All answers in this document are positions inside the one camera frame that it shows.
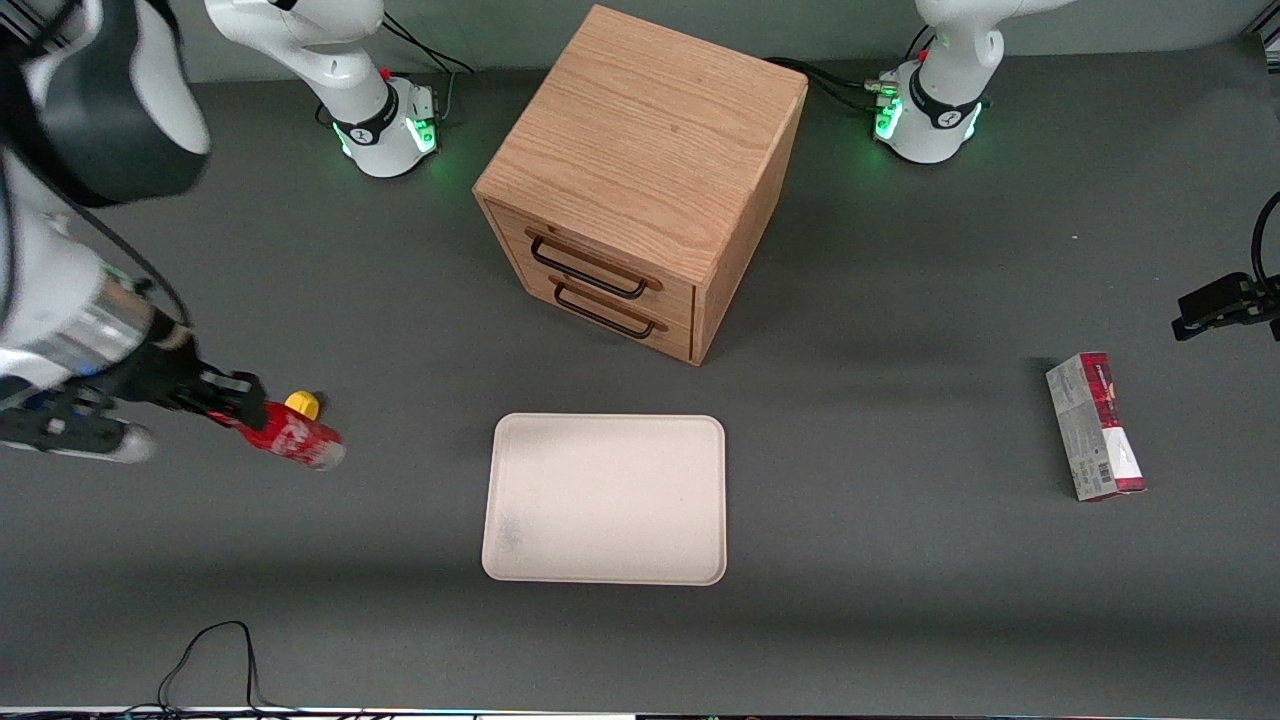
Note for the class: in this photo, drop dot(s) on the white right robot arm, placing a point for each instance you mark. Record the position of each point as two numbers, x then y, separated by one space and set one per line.
60 280

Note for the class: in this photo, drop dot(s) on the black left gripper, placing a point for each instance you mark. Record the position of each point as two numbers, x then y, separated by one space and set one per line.
1222 303

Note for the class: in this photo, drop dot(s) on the yellow toy lemon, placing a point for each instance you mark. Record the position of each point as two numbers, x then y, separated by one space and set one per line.
303 403

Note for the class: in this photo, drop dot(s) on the red coke bottle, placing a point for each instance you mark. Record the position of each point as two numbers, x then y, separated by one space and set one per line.
295 437

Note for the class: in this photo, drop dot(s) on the grey red carton box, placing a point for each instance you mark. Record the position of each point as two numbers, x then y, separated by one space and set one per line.
1095 425

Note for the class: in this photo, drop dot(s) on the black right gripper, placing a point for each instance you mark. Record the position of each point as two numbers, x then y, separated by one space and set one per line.
160 372

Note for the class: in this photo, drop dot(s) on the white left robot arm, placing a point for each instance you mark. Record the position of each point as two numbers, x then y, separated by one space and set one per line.
935 125

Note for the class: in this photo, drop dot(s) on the wooden drawer cabinet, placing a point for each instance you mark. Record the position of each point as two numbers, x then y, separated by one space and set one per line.
650 140

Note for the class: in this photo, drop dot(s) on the beige plastic tray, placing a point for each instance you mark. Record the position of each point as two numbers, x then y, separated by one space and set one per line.
605 498

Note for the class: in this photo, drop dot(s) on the wooden drawer front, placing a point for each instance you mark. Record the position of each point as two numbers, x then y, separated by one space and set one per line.
610 285
655 340

